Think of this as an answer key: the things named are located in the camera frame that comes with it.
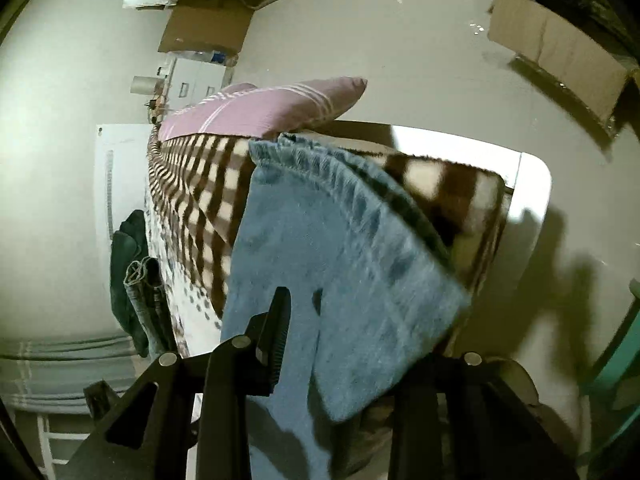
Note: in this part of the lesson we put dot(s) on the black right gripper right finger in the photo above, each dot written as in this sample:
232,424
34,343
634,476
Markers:
458,420

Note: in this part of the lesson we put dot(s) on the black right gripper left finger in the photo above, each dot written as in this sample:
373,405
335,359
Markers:
186,418

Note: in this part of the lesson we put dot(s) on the blue denim pants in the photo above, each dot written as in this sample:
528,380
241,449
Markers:
372,292

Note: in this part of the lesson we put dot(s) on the floral bedspread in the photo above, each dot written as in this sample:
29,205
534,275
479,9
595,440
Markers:
194,323

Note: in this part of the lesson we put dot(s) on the folded dark jeans stack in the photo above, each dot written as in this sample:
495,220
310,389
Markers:
145,290

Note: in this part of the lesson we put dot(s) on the green striped folded cloth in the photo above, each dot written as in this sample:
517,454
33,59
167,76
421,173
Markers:
49,376

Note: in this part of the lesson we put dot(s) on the dark green garment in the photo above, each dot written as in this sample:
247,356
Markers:
128,245

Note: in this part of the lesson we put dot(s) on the brown checkered blanket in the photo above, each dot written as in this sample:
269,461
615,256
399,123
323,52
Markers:
198,188

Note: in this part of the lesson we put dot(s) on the pink striped pillow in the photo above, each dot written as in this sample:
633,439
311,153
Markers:
246,110

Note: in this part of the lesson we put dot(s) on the white drawer cabinet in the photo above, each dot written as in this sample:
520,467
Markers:
189,82

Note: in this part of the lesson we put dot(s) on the cardboard box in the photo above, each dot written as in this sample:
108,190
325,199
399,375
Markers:
594,72

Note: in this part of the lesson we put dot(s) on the flattened cardboard sheet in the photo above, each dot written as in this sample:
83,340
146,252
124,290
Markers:
206,25

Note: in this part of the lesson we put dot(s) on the white bed frame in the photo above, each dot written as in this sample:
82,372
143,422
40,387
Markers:
526,176

